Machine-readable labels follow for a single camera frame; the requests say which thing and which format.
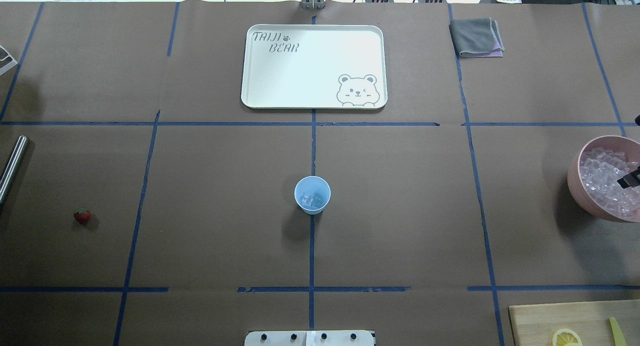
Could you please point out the cream bear tray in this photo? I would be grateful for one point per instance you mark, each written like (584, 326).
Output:
(314, 66)

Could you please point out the grey folded cloth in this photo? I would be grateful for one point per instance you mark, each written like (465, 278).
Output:
(477, 38)

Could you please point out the red strawberry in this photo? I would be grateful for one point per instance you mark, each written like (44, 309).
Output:
(82, 216)

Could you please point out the wire cup rack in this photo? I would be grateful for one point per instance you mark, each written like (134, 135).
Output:
(7, 61)

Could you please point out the steel muddler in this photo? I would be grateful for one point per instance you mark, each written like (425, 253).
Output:
(12, 166)

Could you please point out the lemon slices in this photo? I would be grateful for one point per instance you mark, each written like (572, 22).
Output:
(565, 337)

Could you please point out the light blue plastic cup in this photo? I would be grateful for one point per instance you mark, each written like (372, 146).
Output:
(312, 194)

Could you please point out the yellow plastic knife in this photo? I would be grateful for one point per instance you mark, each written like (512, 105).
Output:
(616, 332)

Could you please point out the pink bowl of ice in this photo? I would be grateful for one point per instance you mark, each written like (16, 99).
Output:
(592, 178)

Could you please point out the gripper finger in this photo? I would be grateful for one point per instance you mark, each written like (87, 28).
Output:
(630, 180)

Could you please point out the wooden cutting board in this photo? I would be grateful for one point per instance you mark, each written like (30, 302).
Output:
(537, 324)

